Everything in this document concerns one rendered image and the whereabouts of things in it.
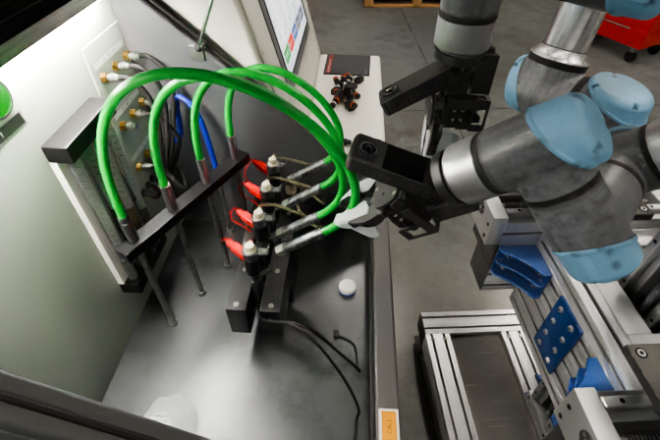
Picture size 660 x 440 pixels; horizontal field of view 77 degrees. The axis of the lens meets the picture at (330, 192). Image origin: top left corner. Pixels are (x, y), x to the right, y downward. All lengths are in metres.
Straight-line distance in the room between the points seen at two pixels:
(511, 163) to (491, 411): 1.24
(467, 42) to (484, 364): 1.28
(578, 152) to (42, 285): 0.71
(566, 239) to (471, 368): 1.21
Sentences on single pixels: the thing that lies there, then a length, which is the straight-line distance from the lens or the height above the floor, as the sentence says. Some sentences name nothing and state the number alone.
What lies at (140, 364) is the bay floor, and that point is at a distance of 0.97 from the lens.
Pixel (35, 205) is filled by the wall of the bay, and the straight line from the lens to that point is 0.73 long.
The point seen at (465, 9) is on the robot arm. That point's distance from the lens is 0.58.
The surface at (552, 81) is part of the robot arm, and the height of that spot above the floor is 1.25.
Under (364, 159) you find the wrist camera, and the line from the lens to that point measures 0.50.
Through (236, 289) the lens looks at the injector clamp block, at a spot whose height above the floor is 0.98.
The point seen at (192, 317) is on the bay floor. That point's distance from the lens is 0.99.
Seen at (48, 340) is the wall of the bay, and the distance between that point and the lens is 0.79.
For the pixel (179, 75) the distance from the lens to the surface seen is 0.54.
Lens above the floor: 1.64
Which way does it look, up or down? 42 degrees down
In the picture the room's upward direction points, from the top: straight up
